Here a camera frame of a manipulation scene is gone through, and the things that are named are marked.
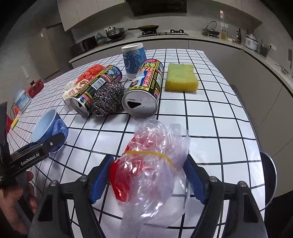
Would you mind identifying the white tub with blue label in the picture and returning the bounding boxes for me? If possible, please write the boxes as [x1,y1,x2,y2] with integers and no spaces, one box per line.
[14,89,31,113]

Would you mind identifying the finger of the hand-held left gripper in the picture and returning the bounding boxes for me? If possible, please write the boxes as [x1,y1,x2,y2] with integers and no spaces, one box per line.
[10,132,65,161]

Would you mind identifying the grey refrigerator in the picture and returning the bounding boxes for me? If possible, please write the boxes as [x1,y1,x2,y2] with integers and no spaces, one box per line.
[22,27,69,81]

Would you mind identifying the dark utensil holder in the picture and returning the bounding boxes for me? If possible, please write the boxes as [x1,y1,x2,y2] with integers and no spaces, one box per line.
[260,40,270,57]

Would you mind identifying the frying pan with long handle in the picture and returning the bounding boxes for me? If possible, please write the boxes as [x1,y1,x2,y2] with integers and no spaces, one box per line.
[127,25,159,32]

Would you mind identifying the black round stool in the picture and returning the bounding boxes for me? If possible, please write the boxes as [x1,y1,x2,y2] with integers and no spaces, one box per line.
[259,151,278,210]

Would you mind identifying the blue patterned paper cup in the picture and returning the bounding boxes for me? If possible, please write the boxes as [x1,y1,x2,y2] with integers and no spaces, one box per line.
[31,109,69,153]
[121,43,146,80]

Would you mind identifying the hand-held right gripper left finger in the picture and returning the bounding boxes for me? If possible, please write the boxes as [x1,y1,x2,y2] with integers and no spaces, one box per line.
[29,154,114,238]

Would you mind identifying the metal ladle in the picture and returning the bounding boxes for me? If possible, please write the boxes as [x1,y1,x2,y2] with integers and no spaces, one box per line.
[275,64,289,75]

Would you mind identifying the grey upper wall cabinets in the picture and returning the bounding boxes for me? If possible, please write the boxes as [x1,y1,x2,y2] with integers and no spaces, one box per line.
[57,0,262,32]

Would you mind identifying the steel wool scrubber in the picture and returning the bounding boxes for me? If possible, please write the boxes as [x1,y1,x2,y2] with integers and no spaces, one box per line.
[91,82,127,119]

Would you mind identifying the white rice cooker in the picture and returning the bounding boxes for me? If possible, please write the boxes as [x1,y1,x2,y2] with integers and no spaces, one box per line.
[244,33,260,51]

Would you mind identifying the teal ceramic pot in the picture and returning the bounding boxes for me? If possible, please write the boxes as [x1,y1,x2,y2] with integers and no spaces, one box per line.
[96,32,107,45]

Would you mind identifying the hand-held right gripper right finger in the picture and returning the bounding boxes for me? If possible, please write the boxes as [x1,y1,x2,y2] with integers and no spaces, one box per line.
[184,154,267,238]

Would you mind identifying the black gas stove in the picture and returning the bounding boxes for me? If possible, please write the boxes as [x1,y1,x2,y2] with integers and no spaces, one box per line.
[137,29,189,38]

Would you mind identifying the metal pot with arched handle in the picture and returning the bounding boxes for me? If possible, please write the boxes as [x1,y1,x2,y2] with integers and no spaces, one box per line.
[202,21,220,37]

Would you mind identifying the lidded grey wok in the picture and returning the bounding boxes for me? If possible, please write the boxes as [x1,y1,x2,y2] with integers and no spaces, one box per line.
[105,27,127,40]

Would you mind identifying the slim black printed tin can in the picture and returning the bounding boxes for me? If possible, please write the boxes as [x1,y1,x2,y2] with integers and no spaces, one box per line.
[69,65,123,118]

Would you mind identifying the black microwave oven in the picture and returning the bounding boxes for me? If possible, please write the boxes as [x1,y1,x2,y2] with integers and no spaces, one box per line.
[71,36,98,56]

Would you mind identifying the red plastic box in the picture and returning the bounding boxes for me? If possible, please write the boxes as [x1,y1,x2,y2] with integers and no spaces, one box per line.
[26,79,44,98]

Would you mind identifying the yellow sponge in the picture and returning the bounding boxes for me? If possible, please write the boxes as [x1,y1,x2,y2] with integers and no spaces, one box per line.
[165,63,199,93]

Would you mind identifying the person's left hand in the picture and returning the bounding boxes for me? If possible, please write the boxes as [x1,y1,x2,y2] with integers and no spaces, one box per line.
[0,170,38,232]

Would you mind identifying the clear plastic bag with red scraps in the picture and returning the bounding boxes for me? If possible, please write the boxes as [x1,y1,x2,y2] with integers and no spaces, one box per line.
[109,119,191,226]

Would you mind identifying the white checkered tablecloth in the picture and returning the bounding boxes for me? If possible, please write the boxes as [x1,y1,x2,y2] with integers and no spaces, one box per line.
[7,49,264,238]

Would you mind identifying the large printed tin can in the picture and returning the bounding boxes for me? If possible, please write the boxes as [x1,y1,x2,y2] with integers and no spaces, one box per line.
[122,59,164,118]

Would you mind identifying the black range hood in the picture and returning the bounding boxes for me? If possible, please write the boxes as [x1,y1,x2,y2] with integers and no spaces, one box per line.
[126,0,188,17]

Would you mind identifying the beige printed carton box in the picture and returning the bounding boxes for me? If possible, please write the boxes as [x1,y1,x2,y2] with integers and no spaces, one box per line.
[62,78,92,110]

